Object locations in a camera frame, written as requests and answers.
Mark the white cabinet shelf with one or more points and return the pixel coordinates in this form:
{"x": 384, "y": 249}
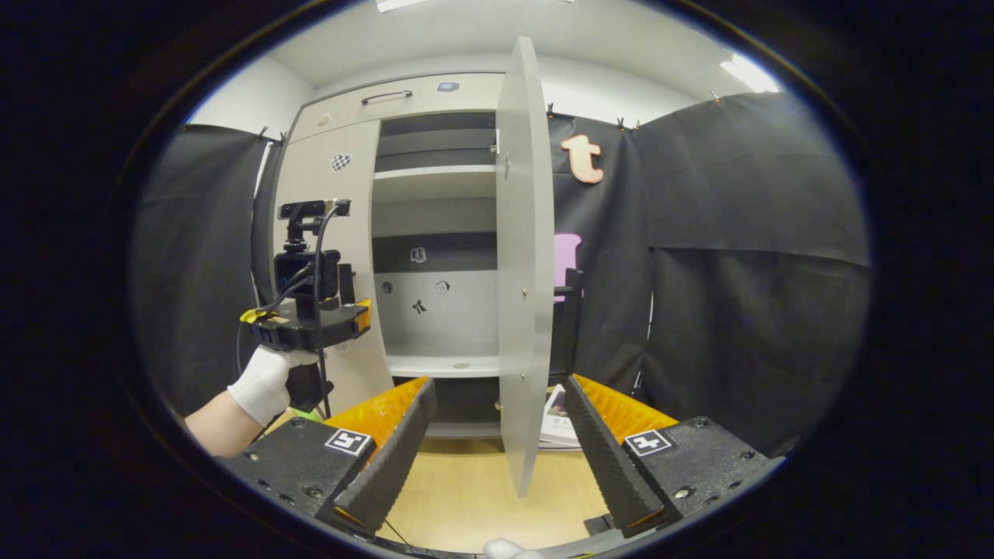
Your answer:
{"x": 435, "y": 172}
{"x": 443, "y": 365}

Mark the grey double-door shoe cabinet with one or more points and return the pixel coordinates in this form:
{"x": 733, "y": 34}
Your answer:
{"x": 435, "y": 318}

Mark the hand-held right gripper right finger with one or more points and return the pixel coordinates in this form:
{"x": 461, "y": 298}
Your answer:
{"x": 609, "y": 466}

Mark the black backdrop cloth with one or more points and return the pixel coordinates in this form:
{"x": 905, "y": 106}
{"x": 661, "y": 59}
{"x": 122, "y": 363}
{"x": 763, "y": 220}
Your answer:
{"x": 745, "y": 233}
{"x": 194, "y": 256}

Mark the grey cabinet door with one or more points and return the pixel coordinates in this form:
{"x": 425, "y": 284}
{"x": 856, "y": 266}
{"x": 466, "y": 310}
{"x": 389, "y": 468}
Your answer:
{"x": 353, "y": 178}
{"x": 524, "y": 233}

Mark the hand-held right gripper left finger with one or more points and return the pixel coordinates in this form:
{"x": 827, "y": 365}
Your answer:
{"x": 396, "y": 466}

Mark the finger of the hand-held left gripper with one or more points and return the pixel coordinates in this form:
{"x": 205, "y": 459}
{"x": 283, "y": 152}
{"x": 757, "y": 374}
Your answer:
{"x": 364, "y": 317}

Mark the white booklet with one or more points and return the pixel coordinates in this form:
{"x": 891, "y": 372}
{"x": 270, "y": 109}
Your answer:
{"x": 557, "y": 423}

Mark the ceiling light panel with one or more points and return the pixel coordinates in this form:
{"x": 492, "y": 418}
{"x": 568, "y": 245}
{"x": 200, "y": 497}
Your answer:
{"x": 749, "y": 74}
{"x": 400, "y": 4}

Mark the grey cabinet drawer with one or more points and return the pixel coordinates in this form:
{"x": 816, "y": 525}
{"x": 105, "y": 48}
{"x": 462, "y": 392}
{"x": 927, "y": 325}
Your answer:
{"x": 419, "y": 105}

